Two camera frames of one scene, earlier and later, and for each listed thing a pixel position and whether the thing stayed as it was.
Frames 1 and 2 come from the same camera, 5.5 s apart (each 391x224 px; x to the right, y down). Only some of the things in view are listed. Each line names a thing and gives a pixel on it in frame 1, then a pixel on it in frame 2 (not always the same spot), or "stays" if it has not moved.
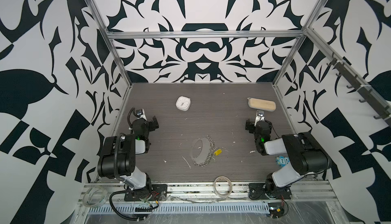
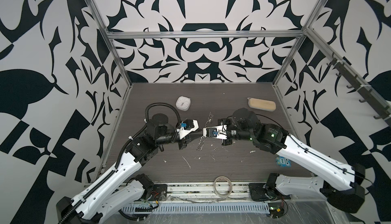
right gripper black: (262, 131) -> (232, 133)
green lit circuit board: (276, 210) stays
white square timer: (183, 103) stays
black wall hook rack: (366, 95) stays
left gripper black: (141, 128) -> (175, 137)
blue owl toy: (282, 161) stays
